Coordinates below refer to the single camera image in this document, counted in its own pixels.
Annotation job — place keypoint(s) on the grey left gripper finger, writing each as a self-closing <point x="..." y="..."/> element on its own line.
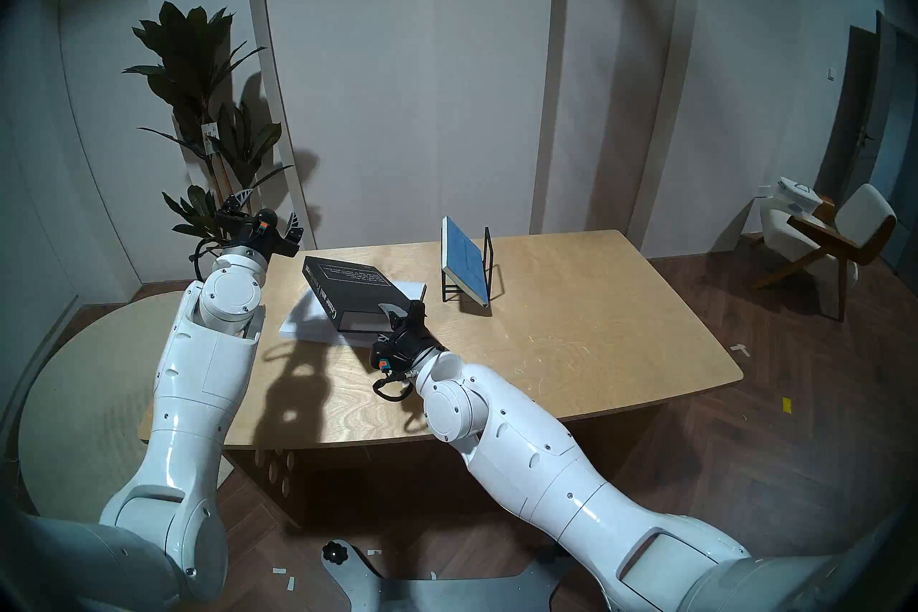
<point x="238" y="200"/>
<point x="295" y="229"/>

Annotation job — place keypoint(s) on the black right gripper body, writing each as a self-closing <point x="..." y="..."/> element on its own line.
<point x="405" y="345"/>

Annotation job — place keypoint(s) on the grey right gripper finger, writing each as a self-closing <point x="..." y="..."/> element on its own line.
<point x="393" y="312"/>

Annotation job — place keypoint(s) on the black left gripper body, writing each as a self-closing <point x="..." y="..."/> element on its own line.
<point x="254" y="234"/>

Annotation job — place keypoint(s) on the thick black hardcover book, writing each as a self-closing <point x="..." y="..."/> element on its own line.
<point x="351" y="291"/>

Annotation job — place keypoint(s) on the blue cloth-covered book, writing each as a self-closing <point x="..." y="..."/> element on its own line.
<point x="466" y="259"/>

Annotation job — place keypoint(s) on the large white paperback book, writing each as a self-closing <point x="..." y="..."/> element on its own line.
<point x="301" y="324"/>

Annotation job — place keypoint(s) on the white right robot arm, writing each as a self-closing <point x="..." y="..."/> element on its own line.
<point x="531" y="460"/>

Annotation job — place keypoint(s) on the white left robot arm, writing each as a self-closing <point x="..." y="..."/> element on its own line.
<point x="201" y="367"/>

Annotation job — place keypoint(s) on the white plant tag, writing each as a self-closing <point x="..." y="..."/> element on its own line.
<point x="209" y="139"/>

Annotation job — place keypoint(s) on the tall green potted plant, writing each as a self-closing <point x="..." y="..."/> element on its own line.
<point x="190" y="44"/>

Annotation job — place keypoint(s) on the black base knob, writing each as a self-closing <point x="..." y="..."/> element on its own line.
<point x="334" y="552"/>

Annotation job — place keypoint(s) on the round beige rug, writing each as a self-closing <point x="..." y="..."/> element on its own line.
<point x="86" y="402"/>

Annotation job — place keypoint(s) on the white plastic container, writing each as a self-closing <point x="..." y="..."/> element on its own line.
<point x="800" y="195"/>

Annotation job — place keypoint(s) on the white wooden armchair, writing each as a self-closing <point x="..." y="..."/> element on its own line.
<point x="864" y="212"/>

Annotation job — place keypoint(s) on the dark door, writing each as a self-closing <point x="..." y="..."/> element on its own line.
<point x="857" y="101"/>

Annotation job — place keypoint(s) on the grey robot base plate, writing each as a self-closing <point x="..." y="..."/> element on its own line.
<point x="445" y="592"/>

